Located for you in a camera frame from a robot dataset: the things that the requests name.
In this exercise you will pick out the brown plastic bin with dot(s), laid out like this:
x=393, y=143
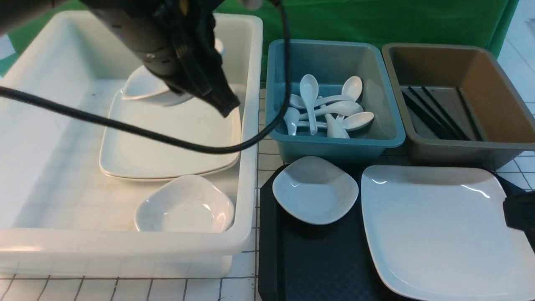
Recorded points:
x=504, y=119

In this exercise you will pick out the lower white square plate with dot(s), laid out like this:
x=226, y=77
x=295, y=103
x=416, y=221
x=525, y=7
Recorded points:
x=229, y=166

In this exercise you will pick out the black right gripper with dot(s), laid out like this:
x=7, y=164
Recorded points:
x=519, y=213

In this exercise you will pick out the white bowl in tub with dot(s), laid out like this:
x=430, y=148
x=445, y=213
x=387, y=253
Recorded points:
x=189, y=203

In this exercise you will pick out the white soup spoon back left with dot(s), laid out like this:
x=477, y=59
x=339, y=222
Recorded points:
x=298, y=103

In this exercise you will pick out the teal plastic bin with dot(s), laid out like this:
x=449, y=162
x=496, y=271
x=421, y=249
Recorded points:
x=332, y=63

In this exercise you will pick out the black chopstick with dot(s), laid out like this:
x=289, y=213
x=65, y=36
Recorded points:
x=440, y=114
x=470, y=115
x=426, y=118

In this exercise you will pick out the black serving tray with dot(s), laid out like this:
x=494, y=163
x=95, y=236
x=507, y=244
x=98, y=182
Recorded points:
x=304, y=262

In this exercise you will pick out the white ceramic soup spoon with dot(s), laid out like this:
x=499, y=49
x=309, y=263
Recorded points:
x=309, y=90

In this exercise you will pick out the white bowl tray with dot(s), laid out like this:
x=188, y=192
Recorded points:
x=144, y=87
x=315, y=191

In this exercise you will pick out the large white rice plate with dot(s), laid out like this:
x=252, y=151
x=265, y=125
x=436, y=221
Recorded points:
x=439, y=234

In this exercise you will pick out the black chopstick right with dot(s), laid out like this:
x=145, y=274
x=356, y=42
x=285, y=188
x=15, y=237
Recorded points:
x=470, y=115

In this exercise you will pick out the large white plastic tub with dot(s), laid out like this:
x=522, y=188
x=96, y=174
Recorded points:
x=62, y=214

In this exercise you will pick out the white soup spoon long middle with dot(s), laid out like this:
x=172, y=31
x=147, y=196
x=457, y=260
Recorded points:
x=346, y=108

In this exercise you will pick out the white soup spoon upper right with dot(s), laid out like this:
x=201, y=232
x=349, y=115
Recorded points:
x=353, y=88

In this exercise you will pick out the black chopstick middle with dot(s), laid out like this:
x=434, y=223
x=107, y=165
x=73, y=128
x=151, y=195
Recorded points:
x=440, y=114

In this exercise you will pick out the black chopstick left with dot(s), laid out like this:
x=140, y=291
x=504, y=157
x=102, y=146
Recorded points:
x=426, y=118

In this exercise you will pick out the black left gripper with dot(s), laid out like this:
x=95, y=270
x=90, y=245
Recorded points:
x=175, y=41

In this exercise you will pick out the white soup spoon front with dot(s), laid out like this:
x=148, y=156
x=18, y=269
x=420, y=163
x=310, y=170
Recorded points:
x=334, y=128

